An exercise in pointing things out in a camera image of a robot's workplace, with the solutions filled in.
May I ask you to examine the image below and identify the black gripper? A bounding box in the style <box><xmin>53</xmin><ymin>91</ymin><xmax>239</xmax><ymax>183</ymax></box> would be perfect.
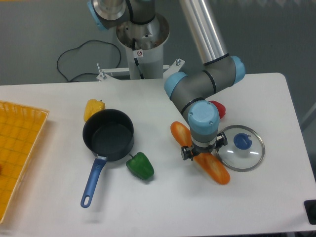
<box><xmin>181</xmin><ymin>132</ymin><xmax>228</xmax><ymax>161</ymax></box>

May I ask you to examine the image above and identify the long orange baguette bread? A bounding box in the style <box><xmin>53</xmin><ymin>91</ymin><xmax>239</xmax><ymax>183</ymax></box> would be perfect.
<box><xmin>170</xmin><ymin>121</ymin><xmax>230</xmax><ymax>185</ymax></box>

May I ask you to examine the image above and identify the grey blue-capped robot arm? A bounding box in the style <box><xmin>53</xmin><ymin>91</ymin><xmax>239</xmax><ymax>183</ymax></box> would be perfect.
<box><xmin>87</xmin><ymin>0</ymin><xmax>245</xmax><ymax>159</ymax></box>

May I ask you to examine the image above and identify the red bell pepper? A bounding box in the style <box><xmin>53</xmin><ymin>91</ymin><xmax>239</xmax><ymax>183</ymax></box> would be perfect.
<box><xmin>209</xmin><ymin>101</ymin><xmax>226</xmax><ymax>119</ymax></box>

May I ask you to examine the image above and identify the glass lid with blue knob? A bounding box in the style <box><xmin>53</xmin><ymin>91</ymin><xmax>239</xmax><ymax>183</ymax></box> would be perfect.
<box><xmin>215</xmin><ymin>125</ymin><xmax>265</xmax><ymax>172</ymax></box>

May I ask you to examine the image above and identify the green bell pepper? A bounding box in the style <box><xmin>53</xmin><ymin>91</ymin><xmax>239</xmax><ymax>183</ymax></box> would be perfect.
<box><xmin>126</xmin><ymin>152</ymin><xmax>155</xmax><ymax>180</ymax></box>

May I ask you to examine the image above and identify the yellow bell pepper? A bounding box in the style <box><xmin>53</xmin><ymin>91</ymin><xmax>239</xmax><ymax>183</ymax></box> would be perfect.
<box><xmin>83</xmin><ymin>99</ymin><xmax>106</xmax><ymax>122</ymax></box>

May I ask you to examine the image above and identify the black object at table edge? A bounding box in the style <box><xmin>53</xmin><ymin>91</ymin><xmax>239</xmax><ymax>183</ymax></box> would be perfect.
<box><xmin>304</xmin><ymin>199</ymin><xmax>316</xmax><ymax>225</ymax></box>

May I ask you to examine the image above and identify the yellow plastic basket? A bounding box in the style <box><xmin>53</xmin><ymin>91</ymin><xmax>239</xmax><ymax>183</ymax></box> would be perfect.
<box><xmin>0</xmin><ymin>101</ymin><xmax>49</xmax><ymax>222</ymax></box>

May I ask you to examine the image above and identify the black saucepan with blue handle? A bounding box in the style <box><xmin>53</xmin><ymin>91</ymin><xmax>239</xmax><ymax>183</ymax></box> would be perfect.
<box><xmin>80</xmin><ymin>109</ymin><xmax>134</xmax><ymax>208</ymax></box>

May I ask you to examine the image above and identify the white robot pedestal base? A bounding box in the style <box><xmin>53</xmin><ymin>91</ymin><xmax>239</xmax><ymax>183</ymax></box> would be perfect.
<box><xmin>97</xmin><ymin>13</ymin><xmax>185</xmax><ymax>80</ymax></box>

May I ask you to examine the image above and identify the black cable on floor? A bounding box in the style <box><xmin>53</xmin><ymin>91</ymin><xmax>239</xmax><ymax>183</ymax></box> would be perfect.
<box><xmin>56</xmin><ymin>39</ymin><xmax>122</xmax><ymax>82</ymax></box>

